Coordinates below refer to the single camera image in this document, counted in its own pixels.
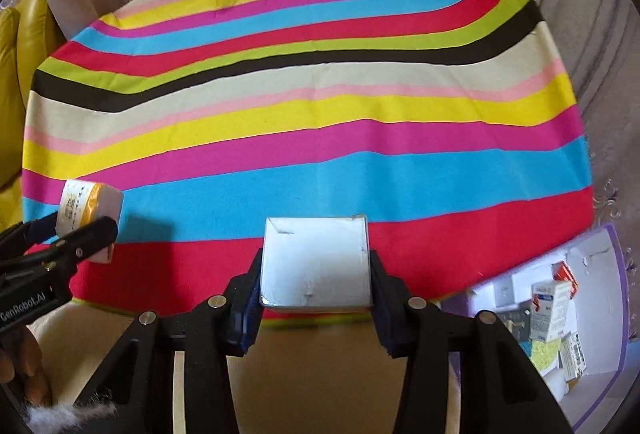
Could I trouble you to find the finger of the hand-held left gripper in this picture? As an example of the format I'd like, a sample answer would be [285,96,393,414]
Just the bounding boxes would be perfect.
[0,213,58,255]
[20,216,119,275]

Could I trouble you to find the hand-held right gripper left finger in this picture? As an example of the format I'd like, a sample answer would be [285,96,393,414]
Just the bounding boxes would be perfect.
[87,249,263,434]

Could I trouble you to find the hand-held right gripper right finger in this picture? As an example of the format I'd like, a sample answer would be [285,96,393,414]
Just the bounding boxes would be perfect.
[370,250,571,434]

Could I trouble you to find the white box with orange stripes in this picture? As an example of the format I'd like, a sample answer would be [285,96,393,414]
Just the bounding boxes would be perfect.
[54,179,124,263]

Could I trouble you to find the white cube box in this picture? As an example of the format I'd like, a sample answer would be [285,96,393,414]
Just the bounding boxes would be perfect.
[260,214,375,312]

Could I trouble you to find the green sponge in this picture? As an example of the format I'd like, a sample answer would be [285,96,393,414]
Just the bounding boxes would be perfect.
[527,339,562,371]

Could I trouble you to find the purple cardboard box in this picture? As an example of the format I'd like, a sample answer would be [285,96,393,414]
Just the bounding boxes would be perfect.
[440,221,631,434]

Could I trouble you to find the person's left hand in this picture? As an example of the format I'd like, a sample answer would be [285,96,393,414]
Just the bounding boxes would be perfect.
[0,326,53,407]

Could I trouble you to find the beige seat cushion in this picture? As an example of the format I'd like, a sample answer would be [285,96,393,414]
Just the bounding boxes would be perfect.
[30,301,466,434]

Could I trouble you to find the grey fuzzy sleeve cuff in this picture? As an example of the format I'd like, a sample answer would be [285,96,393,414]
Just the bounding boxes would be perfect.
[25,386,118,434]

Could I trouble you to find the black box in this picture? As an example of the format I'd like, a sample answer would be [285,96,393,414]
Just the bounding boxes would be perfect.
[492,306,533,342]

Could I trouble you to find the white blue box red dots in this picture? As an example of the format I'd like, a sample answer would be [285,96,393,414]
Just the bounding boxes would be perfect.
[530,280,573,342]

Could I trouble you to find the yellow leather sofa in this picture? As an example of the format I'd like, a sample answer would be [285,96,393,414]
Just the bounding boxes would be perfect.
[0,0,66,195]

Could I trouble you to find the red and white packet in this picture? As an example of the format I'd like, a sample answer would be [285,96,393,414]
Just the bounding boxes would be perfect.
[551,261,579,295]

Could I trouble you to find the white blue box with picture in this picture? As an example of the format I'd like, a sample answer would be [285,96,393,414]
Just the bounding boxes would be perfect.
[557,333,588,382]

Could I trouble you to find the striped colourful tablecloth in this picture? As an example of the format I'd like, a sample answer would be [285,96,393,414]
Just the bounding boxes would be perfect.
[22,0,596,330]

